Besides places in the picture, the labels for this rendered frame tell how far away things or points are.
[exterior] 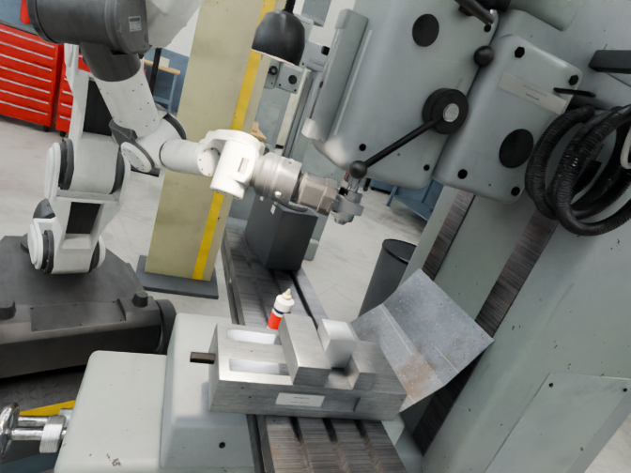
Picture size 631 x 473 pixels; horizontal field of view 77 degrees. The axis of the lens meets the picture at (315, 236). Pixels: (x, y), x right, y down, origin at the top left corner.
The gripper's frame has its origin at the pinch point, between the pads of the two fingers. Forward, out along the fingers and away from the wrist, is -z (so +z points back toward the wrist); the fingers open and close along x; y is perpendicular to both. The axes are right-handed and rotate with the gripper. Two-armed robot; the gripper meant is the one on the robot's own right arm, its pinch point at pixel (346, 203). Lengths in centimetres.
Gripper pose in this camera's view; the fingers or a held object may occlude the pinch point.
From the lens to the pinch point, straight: 80.0
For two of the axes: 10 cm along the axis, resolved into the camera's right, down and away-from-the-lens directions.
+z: -9.4, -3.2, -0.9
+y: -3.3, 8.9, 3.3
